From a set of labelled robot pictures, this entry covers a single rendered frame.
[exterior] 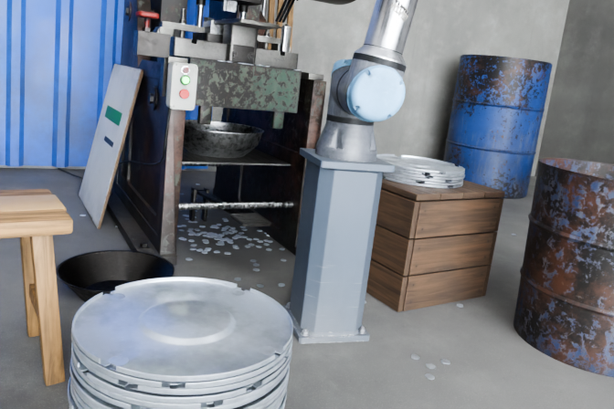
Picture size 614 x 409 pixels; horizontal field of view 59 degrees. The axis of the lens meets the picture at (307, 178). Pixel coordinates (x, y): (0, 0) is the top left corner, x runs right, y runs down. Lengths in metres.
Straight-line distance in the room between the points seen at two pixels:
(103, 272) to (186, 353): 0.98
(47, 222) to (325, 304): 0.66
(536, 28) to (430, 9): 1.10
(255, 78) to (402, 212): 0.67
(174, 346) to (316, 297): 0.67
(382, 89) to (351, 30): 2.53
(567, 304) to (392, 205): 0.51
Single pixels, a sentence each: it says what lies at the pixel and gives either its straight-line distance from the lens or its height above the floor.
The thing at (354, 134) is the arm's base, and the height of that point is 0.51.
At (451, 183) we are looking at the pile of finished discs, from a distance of 1.69.
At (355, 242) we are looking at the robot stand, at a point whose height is 0.26.
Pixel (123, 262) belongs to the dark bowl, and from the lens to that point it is 1.68.
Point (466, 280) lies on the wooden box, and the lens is 1.78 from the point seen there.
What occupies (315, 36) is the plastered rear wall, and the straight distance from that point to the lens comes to 3.52.
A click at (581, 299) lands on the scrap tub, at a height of 0.18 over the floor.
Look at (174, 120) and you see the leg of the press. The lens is 1.69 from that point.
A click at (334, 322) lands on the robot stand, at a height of 0.05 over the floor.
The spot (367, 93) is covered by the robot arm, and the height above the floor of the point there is 0.61.
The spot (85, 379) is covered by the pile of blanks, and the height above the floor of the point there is 0.26.
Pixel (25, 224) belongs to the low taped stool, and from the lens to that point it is 1.07.
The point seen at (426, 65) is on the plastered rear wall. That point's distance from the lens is 4.04.
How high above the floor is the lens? 0.64
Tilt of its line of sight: 11 degrees down
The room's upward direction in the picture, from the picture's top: 7 degrees clockwise
